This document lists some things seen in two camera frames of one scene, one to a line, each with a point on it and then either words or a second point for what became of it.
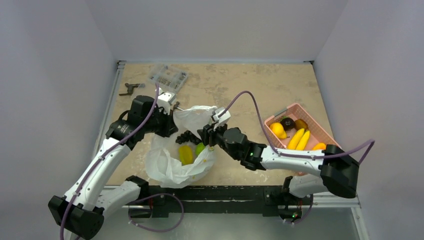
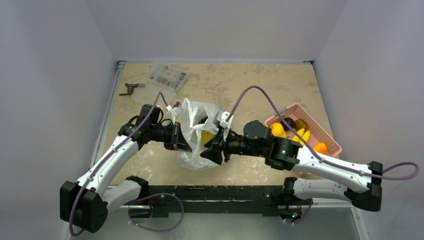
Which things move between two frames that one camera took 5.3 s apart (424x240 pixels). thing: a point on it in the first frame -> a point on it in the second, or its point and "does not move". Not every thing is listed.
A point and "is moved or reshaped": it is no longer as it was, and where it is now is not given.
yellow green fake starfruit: [185, 154] is moved or reshaped
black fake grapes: [188, 136] -> [203, 120]
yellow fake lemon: [278, 129] does not move
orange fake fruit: [319, 146] does not move
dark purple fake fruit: [287, 123] does not move
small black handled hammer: [175, 107] does not move
